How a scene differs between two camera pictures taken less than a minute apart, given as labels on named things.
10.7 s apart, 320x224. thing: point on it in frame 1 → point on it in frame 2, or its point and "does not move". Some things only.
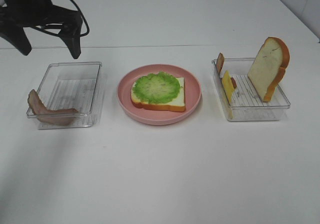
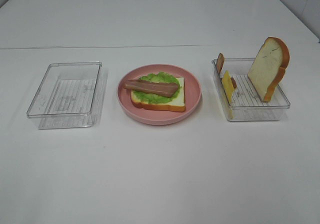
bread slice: (177, 104) does not move
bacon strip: (56, 117) → (167, 89)
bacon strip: (219, 63) does not move
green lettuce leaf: (156, 88) does not move
